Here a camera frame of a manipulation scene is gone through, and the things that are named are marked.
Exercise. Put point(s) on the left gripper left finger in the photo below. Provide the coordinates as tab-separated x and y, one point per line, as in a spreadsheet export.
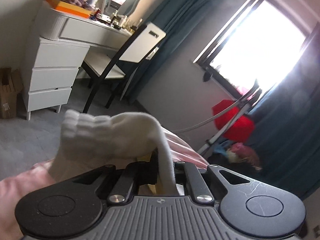
134	176

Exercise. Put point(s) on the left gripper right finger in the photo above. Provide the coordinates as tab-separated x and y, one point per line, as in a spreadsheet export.
188	175

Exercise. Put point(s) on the cream white zip jacket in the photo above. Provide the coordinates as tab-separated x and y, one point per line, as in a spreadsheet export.
88	142

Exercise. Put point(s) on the pile of colourful clothes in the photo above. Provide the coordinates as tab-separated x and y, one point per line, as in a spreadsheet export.
235	156

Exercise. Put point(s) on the red bag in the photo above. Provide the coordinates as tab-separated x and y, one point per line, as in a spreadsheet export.
240	130

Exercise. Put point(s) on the white garment steamer stand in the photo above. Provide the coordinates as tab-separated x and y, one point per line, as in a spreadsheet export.
245	103

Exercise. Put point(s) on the teal curtain right of window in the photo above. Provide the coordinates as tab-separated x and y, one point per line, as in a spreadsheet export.
286	134

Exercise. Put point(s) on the teal curtain of window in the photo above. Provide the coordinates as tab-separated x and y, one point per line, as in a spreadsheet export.
177	18
286	134

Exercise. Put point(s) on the pink white bed sheet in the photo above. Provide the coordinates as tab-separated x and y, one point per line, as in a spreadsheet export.
16	187

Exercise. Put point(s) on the white backed dark chair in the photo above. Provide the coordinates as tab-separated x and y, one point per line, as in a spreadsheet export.
123	64

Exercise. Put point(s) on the white dressing desk with drawers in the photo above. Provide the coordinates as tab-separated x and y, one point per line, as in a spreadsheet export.
56	47

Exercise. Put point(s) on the brown cardboard box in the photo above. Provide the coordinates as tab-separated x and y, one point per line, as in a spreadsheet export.
11	86

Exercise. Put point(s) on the teal curtain left of window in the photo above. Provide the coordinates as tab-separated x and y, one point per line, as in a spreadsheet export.
177	18

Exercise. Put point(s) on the orange flat box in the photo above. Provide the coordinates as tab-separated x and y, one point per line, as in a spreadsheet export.
69	8

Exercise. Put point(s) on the window with dark frame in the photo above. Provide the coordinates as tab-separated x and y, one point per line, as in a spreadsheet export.
259	46

